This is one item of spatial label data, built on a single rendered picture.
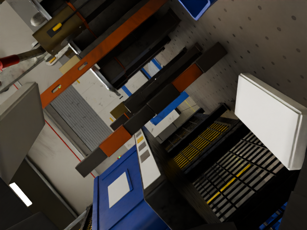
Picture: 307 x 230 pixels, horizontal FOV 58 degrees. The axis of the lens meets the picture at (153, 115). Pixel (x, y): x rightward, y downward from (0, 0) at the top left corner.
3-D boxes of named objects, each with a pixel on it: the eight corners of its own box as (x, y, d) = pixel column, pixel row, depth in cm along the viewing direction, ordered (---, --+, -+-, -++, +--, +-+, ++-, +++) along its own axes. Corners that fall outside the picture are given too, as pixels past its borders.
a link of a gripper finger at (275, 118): (300, 113, 12) (316, 112, 12) (238, 72, 18) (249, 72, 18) (288, 171, 13) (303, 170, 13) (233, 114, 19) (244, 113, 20)
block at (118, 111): (180, 50, 107) (110, 112, 106) (185, 46, 99) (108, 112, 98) (193, 66, 108) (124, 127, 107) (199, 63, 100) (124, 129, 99)
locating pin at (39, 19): (45, 8, 87) (29, 22, 87) (42, 5, 84) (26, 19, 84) (52, 16, 88) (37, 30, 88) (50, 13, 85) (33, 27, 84)
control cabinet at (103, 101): (162, 91, 865) (103, 143, 857) (162, 93, 919) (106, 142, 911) (112, 34, 873) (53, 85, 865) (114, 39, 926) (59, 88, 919)
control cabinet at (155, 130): (173, 114, 1105) (127, 154, 1097) (164, 103, 1103) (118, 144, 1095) (182, 114, 865) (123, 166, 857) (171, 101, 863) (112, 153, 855)
